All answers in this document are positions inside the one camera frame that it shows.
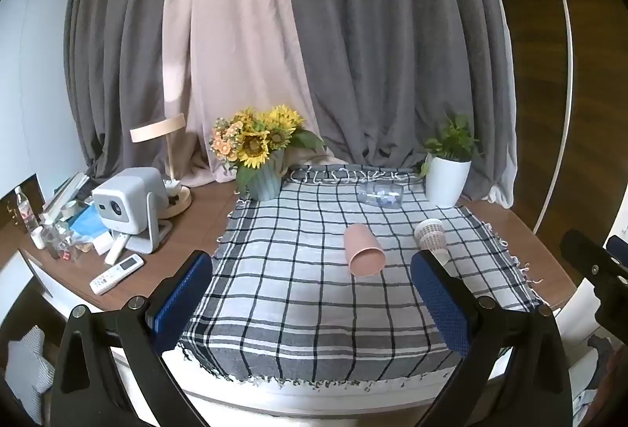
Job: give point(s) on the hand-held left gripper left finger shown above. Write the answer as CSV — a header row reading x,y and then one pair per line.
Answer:
x,y
180,299

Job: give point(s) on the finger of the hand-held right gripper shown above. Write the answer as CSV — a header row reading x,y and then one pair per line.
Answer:
x,y
591,262

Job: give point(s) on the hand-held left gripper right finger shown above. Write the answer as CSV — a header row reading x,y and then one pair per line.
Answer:
x,y
441,304

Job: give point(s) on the pink cup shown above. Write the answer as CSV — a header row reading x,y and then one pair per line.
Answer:
x,y
363,250

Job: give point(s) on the patterned paper cup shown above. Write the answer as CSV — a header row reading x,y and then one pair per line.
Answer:
x,y
431,237

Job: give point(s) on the large white remote control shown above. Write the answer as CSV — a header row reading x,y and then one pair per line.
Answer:
x,y
117,274

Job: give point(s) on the checkered cloth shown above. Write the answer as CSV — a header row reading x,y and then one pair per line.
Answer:
x,y
363,289

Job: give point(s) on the small white remote control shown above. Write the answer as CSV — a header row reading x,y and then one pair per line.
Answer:
x,y
117,248

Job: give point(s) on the white projector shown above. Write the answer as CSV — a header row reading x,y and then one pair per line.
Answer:
x,y
130,206

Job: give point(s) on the blue packet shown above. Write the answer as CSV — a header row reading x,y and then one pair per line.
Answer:
x,y
88,223

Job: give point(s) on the clear plastic container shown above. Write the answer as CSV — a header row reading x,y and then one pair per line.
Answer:
x,y
380,195

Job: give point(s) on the green plant in white pot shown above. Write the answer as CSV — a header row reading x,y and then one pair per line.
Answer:
x,y
449,172

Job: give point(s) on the wooden desk lamp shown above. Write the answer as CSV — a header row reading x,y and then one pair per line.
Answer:
x,y
167,162

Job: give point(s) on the small white jar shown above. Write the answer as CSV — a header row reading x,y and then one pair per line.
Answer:
x,y
38,238

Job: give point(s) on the striped star cushion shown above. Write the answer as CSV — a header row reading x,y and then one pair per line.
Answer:
x,y
30,370

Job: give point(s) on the sunflower bouquet in green vase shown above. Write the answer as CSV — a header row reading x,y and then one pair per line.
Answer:
x,y
260,152

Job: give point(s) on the clear plastic bottle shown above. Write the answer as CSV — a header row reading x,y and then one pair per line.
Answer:
x,y
25,211

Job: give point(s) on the grey curtain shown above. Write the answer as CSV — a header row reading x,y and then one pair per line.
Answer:
x,y
120,64
392,39

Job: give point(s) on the pink curtain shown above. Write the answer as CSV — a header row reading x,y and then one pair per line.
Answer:
x,y
235,39

